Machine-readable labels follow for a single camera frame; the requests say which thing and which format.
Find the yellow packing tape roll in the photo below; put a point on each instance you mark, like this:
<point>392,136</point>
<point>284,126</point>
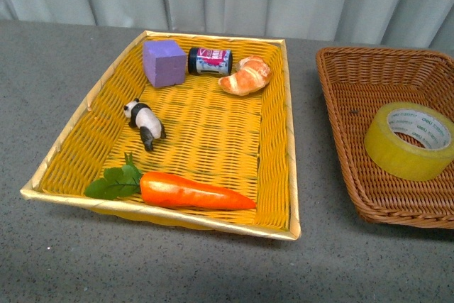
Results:
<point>410,141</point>

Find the yellow woven basket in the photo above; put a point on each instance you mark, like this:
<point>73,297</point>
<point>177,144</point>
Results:
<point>242,143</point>

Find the brown wicker basket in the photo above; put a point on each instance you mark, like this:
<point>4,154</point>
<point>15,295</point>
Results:
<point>356,82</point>

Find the toy croissant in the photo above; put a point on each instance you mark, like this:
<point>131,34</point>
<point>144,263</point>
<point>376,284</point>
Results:
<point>252,74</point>

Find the small black labelled jar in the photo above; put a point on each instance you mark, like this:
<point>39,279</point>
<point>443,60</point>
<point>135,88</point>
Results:
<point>214,61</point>

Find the toy panda figurine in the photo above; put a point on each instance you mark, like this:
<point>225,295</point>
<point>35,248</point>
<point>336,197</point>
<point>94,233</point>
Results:
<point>141,116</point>

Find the orange toy carrot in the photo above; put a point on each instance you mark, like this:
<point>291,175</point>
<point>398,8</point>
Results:
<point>164,189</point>

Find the purple foam cube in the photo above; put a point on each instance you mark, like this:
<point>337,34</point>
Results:
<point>164,63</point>

